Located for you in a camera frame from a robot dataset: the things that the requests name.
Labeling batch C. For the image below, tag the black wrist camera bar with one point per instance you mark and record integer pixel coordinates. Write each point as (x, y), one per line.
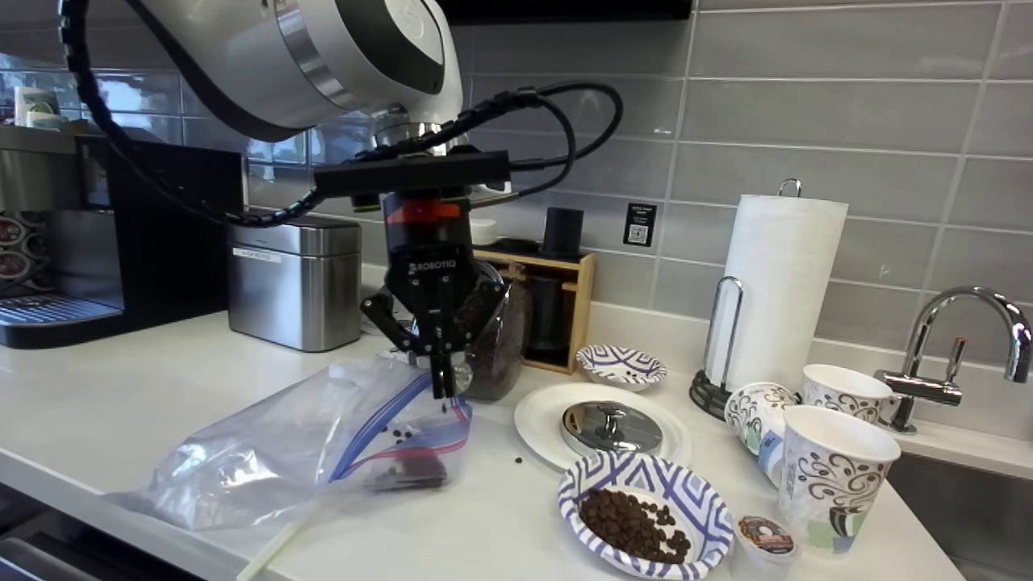
(422, 177)

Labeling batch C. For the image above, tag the tipped patterned paper cup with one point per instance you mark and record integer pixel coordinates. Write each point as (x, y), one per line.
(761, 423)

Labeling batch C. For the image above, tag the black wall tag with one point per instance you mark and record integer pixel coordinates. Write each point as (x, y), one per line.
(641, 224)

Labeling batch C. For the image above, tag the dark cabinet front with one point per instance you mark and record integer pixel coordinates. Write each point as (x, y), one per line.
(65, 538)

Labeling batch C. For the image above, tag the coffee beans heap in bowl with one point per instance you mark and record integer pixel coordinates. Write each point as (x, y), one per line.
(635, 529)

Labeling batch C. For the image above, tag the tall patterned paper cup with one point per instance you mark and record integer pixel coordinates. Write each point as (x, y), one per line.
(834, 486)

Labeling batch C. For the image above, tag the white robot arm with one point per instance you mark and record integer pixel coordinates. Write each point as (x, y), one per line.
(292, 54)

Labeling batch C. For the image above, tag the metal paper towel holder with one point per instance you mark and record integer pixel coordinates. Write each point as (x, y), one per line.
(710, 392)

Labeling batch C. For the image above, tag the chrome faucet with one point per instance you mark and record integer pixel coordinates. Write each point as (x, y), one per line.
(946, 333)

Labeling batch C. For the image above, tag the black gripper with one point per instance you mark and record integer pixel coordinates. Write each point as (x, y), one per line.
(429, 264)

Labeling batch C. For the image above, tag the black container on rack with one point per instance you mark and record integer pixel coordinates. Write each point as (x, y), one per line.
(563, 232)

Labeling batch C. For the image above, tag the white paper towel roll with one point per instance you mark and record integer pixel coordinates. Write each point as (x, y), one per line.
(786, 280)

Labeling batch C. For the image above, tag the white plate with strainer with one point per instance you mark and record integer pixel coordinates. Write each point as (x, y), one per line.
(616, 423)

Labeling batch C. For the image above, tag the stainless steel bin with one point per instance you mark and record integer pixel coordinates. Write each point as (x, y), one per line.
(295, 283)

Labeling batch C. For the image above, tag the black coffee machine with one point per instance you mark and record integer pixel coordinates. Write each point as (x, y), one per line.
(141, 246)

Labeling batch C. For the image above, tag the glass jar of coffee beans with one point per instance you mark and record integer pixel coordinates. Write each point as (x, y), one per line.
(495, 361)

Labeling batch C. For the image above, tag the clear zip plastic bag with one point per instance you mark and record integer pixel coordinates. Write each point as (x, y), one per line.
(280, 453)

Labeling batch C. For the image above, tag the coffee pod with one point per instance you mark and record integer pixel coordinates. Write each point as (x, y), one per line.
(765, 535)

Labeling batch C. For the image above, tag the short patterned paper cup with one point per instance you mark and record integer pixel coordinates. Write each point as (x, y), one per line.
(851, 392)

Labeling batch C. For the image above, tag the sink basin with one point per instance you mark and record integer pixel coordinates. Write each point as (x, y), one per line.
(971, 518)

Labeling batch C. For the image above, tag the coffee beans inside bag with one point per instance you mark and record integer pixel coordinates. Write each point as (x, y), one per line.
(413, 472)

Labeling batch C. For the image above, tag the small blue patterned paper bowl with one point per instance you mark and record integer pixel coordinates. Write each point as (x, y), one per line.
(621, 366)

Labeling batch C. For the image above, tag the large blue patterned paper bowl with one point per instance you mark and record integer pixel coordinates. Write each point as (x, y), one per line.
(665, 486)

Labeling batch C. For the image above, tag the patterned pod box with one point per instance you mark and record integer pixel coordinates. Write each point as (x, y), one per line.
(24, 249)

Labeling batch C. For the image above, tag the small white jar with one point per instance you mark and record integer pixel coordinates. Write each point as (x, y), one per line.
(483, 233)

